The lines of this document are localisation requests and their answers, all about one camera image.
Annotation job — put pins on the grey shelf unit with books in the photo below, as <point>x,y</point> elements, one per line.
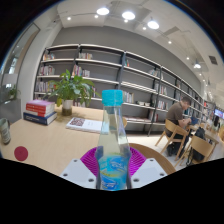
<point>106,71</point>

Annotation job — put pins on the person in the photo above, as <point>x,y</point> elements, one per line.
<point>215,124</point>
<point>176,115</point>

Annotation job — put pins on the red book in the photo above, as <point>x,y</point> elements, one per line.
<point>39,110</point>

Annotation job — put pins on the large green potted plant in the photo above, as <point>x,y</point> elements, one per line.
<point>70,88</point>

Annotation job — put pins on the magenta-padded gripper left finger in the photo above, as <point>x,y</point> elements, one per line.
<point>75,171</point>

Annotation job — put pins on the flat round red coaster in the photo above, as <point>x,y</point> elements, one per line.
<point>21,153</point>

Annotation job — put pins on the clear bottle with blue cap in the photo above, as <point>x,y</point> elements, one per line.
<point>112,146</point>

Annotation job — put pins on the round ceiling lights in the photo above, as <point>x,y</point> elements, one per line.
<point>128,15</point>

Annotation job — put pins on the pale green patterned mug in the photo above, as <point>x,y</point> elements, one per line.
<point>4,131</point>

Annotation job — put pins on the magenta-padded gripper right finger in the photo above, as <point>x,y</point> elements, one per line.
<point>148,171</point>

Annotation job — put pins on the white book with patterned cover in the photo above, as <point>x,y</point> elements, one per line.
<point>85,125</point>

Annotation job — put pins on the black backpack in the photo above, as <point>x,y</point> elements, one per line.
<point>199,133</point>

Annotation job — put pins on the pink book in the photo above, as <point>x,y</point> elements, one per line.
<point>41,102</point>

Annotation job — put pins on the small green potted plant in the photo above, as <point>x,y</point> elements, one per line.
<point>13,92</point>

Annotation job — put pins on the navy blue book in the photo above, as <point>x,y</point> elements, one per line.
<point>39,119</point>

